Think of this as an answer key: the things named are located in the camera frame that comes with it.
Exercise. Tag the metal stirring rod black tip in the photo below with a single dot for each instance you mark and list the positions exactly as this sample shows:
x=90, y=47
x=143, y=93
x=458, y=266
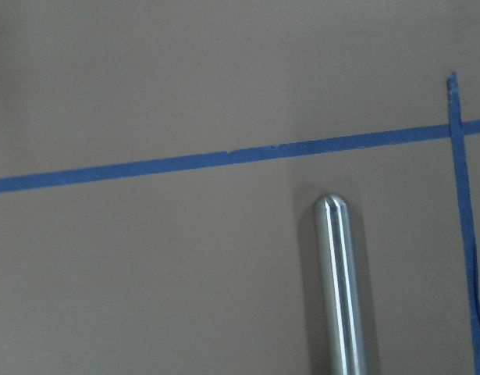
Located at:
x=339, y=284

